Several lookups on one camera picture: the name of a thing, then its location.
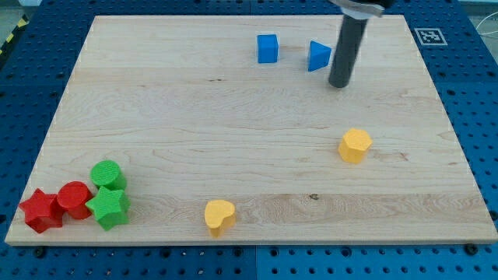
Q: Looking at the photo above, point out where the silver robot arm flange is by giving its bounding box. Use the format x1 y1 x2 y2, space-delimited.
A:
328 0 395 20

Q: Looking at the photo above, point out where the yellow hexagon block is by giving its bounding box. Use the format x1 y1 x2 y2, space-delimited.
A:
338 128 373 164

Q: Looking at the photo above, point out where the wooden board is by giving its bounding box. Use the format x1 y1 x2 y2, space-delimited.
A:
5 15 497 247

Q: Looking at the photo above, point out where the yellow heart block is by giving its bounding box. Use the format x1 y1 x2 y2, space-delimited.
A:
204 200 237 238

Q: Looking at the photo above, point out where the blue cube block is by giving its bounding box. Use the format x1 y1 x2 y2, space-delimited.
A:
257 34 279 64

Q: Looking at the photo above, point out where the blue triangle block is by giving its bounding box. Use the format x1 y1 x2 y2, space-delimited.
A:
307 40 331 72

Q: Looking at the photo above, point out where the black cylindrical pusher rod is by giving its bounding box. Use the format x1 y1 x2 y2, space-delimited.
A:
328 15 368 88

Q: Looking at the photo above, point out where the green cylinder block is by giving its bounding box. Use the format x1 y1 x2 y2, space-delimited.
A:
89 159 128 191

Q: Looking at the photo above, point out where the green star block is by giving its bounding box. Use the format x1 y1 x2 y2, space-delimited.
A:
85 187 131 231

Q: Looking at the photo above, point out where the red cylinder block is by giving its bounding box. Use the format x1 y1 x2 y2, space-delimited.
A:
57 181 93 219

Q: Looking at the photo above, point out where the white fiducial marker tag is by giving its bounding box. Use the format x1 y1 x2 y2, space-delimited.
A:
415 28 447 46

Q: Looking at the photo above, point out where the red star block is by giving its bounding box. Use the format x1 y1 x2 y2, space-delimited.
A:
19 188 65 233

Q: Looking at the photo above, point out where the white cable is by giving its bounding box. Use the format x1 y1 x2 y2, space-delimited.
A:
475 10 498 38

